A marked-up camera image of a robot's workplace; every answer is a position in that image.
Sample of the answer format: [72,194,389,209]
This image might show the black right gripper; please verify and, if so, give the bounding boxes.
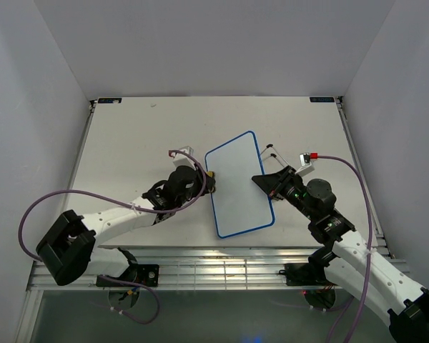
[250,165,316,221]

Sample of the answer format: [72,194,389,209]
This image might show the blue framed small whiteboard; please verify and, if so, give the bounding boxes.
[204,131,275,239]

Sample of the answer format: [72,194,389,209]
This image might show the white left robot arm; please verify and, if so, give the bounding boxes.
[36,166,215,286]

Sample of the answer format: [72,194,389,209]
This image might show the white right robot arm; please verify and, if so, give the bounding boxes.
[252,166,429,342]

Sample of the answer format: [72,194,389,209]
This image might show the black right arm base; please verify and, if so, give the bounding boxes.
[278,262,332,287]

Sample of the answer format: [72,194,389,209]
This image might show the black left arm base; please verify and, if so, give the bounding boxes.
[95,264,159,287]

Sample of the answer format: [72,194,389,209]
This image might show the blue label sticker right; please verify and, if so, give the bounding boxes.
[309,96,335,103]

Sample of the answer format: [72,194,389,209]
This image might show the blue label sticker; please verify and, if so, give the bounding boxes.
[309,96,335,103]
[97,97,122,104]

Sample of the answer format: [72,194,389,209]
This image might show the blue label sticker left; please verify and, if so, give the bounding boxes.
[97,97,122,104]

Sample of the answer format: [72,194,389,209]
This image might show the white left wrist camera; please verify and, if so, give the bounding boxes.
[169,146,195,168]

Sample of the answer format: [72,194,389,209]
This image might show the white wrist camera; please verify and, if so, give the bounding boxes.
[296,152,318,177]
[169,146,195,168]

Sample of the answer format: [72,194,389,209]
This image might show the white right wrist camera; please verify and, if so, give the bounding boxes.
[296,152,318,177]

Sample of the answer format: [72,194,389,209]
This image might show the aluminium table frame rails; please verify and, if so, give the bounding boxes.
[26,246,415,292]

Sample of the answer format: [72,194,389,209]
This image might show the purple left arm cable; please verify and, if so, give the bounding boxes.
[18,150,207,325]

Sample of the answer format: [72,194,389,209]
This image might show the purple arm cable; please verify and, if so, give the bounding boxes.
[18,150,207,325]
[270,155,373,343]

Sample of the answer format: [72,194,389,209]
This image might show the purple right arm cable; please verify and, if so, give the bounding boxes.
[270,155,373,343]

